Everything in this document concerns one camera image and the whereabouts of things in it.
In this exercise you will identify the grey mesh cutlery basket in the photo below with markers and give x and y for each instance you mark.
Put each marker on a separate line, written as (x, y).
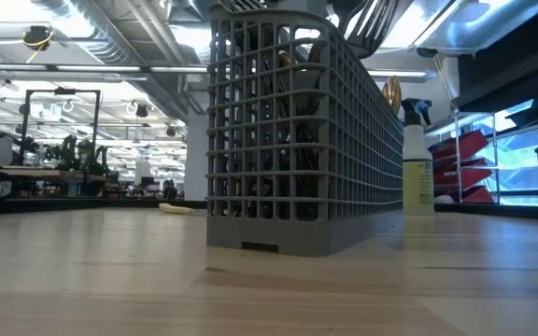
(269, 233)

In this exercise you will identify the person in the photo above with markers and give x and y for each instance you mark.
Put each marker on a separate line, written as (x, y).
(170, 189)

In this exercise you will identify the black ceiling lamp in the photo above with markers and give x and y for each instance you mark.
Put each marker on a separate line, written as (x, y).
(142, 110)
(171, 131)

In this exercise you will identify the fluorescent light strip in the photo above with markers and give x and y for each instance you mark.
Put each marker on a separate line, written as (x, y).
(7, 66)
(180, 69)
(397, 73)
(98, 68)

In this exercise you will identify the white spray bottle black trigger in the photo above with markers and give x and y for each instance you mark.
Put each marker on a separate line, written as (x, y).
(417, 177)

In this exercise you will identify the metal shelf rack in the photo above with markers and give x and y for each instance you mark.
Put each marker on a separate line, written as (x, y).
(457, 154)

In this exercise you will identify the red storage bin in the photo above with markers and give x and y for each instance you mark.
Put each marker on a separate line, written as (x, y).
(477, 195)
(470, 175)
(465, 144)

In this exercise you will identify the black workstation desk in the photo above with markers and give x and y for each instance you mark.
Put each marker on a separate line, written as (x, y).
(40, 172)

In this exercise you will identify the black gantry frame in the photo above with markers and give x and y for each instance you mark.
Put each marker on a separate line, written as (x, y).
(63, 91)

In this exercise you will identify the silver ceiling duct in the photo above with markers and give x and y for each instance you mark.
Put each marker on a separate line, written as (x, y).
(484, 28)

